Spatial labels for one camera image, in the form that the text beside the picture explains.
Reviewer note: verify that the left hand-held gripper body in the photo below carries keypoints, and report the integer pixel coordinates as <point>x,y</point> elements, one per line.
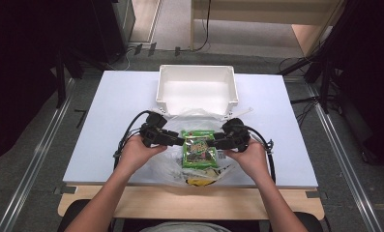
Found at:
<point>152,130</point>

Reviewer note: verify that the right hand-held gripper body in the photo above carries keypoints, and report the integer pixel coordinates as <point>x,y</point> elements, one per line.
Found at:
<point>238,133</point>

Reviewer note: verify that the green snack packet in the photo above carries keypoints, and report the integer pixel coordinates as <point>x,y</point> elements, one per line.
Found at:
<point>199,151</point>

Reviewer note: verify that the clear plastic bag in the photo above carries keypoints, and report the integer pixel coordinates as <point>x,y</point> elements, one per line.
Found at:
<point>167,164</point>

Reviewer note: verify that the white plastic bin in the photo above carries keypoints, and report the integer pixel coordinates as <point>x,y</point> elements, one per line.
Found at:
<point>196,92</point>

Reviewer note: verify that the person's right hand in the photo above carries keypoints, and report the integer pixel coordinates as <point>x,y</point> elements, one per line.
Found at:
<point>249,159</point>

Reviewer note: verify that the person's left hand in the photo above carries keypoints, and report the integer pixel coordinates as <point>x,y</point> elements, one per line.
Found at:
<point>136,154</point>

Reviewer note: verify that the yellow packet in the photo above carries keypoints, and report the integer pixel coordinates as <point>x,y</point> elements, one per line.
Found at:
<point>200,181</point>

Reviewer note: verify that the wooden table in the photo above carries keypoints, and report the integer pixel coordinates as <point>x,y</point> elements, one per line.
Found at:
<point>186,203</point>

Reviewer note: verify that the person's grey clothing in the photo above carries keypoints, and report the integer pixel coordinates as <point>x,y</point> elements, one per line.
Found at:
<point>186,227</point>

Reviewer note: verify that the black tripod stand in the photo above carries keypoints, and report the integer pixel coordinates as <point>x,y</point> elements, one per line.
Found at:
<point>325,77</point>

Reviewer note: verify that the black metal stand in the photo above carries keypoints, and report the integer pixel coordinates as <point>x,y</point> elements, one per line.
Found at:
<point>61,80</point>

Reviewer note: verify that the dark cabinet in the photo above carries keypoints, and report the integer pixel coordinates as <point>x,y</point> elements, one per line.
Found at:
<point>113,29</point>

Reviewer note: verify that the black chair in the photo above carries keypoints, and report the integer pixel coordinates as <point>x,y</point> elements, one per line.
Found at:
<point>73,211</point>

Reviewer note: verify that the light wooden desk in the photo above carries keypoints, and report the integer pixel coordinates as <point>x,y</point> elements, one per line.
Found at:
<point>260,13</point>

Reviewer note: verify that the black curtain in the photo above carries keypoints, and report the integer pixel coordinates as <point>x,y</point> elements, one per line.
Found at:
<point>370,64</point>
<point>18,64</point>

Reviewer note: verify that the metal floor rail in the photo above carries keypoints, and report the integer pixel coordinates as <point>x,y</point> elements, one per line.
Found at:
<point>35,164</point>
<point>344,161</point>

